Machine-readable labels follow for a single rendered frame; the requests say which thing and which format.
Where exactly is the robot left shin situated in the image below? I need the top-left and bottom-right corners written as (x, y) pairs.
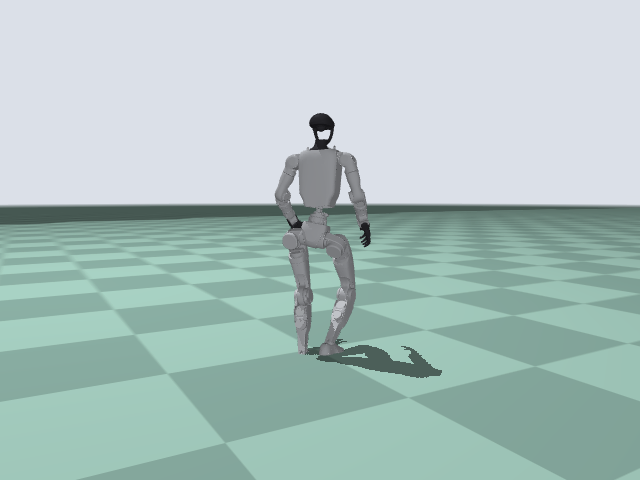
top-left (294, 289), bottom-right (312, 355)

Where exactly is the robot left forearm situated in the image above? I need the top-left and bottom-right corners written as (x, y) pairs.
top-left (275, 198), bottom-right (298, 225)

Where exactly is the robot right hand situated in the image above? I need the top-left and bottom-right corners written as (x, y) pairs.
top-left (360, 222), bottom-right (371, 247)

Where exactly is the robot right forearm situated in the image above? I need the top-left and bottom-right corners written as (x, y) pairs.
top-left (353, 189), bottom-right (369, 228)

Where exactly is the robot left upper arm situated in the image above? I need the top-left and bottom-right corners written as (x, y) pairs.
top-left (275, 154), bottom-right (300, 203)

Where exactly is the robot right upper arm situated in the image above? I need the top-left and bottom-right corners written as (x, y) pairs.
top-left (337, 152), bottom-right (364, 204)

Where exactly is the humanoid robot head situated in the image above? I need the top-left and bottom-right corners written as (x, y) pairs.
top-left (309, 113), bottom-right (335, 150)

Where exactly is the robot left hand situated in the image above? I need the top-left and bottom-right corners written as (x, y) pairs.
top-left (287, 215), bottom-right (303, 229)

